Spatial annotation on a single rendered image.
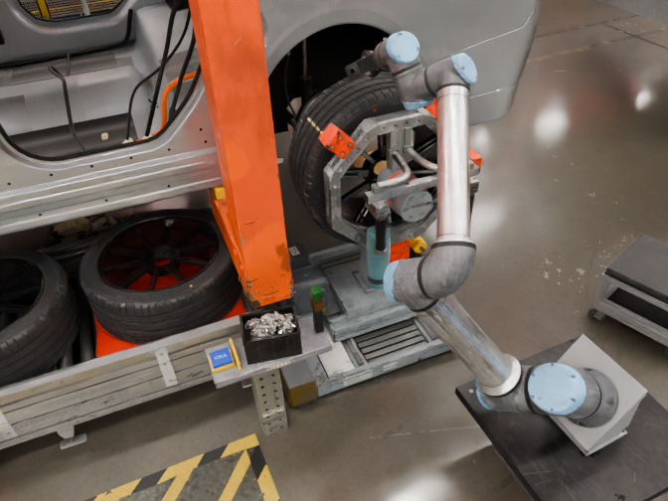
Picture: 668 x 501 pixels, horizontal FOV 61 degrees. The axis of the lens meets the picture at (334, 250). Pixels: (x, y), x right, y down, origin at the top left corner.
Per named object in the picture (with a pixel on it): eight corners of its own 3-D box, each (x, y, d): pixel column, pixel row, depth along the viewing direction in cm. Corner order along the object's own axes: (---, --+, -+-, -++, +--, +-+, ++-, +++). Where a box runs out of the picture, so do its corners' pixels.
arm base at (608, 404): (631, 408, 178) (619, 404, 171) (582, 438, 185) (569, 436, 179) (594, 357, 190) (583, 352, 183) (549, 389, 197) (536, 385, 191)
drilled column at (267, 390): (280, 409, 239) (269, 341, 213) (288, 427, 232) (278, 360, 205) (257, 417, 237) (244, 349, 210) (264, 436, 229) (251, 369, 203)
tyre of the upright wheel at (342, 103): (386, 229, 267) (461, 100, 240) (410, 258, 250) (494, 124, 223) (260, 197, 230) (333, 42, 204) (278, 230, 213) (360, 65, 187)
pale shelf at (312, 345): (315, 319, 220) (315, 313, 219) (332, 350, 208) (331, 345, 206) (206, 354, 209) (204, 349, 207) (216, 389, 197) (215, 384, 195)
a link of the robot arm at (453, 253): (460, 292, 138) (459, 42, 153) (418, 296, 146) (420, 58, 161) (485, 298, 146) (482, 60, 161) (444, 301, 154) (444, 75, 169)
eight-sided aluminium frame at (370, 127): (447, 218, 241) (460, 96, 207) (455, 227, 237) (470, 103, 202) (327, 252, 227) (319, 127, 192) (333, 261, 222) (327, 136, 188)
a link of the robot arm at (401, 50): (398, 71, 161) (385, 36, 159) (384, 77, 173) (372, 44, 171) (426, 58, 163) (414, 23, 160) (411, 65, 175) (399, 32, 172)
